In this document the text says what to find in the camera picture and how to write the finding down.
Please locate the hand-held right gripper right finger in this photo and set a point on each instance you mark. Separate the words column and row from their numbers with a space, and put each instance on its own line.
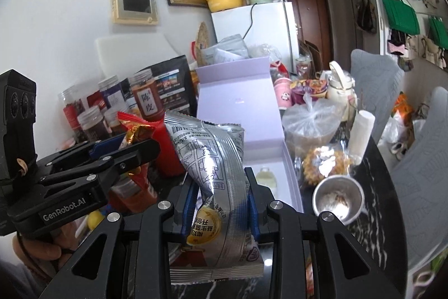
column 253, row 222

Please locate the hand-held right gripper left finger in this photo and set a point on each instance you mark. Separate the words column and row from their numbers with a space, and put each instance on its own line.
column 189, row 211

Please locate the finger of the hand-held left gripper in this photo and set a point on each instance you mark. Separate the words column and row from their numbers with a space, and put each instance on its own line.
column 133, row 155
column 105, row 148

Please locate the red orange snack packet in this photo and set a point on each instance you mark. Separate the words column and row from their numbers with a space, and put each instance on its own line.
column 134, row 120

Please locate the silver snack packet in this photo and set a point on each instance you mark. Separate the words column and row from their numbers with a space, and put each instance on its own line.
column 217, row 272
column 213, row 159

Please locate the lilac gift box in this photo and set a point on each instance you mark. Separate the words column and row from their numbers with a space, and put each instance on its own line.
column 238, row 103

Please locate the person's left hand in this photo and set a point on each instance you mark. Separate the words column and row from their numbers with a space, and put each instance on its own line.
column 59, row 250

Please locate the red cylindrical can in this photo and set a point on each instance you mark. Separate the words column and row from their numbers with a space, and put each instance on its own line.
column 168, row 152

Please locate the small clear bottle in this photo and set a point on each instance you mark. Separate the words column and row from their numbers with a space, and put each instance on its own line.
column 266, row 180

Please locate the group of clear spice jars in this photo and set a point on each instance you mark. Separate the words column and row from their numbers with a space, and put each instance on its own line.
column 145, row 99

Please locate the yellow round object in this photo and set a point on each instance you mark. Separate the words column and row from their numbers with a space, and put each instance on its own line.
column 95, row 220

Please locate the black printed pouch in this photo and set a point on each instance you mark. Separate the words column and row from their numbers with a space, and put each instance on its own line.
column 171, row 81

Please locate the metal bowl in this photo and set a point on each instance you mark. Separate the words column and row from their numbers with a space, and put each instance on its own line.
column 336, row 187

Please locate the clear tied plastic bag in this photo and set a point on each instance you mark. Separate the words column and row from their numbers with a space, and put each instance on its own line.
column 311, row 124

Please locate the pink cup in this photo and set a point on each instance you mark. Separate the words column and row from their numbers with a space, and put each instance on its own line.
column 285, row 96

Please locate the woven straw fan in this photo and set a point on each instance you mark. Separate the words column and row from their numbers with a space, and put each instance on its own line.
column 203, row 39

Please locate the white paper roll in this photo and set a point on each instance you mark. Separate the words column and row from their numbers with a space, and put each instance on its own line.
column 360, row 134

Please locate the grey plastic mailer bag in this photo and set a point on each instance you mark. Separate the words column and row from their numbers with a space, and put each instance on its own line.
column 224, row 50

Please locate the purple orange snack packet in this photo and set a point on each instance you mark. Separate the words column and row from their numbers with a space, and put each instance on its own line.
column 311, row 88

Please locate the cream white jug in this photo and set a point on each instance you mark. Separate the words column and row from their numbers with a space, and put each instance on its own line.
column 339, row 92

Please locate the white plastic bag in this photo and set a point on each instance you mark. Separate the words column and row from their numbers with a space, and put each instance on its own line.
column 395, row 131

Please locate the grey leaf-pattern chair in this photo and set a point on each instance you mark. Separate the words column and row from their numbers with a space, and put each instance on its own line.
column 374, row 85
column 427, row 162

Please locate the white fridge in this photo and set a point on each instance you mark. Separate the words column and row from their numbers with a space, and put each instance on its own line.
column 269, row 25

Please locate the orange green snack bag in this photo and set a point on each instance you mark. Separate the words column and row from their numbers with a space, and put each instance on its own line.
column 402, row 106

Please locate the brown wooden door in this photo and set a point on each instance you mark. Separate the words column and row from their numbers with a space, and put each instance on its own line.
column 311, row 22

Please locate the pink black bag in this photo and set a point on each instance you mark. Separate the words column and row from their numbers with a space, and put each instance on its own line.
column 397, row 45

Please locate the black handbag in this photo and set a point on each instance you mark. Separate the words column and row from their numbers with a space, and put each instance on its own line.
column 365, row 15

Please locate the beige canvas bag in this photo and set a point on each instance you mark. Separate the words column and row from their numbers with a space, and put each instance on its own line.
column 415, row 46
column 433, row 50

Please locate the green tote bag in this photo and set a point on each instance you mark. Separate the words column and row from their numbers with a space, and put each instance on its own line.
column 439, row 34
column 400, row 17

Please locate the wall intercom panel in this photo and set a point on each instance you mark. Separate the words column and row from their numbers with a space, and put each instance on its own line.
column 134, row 3

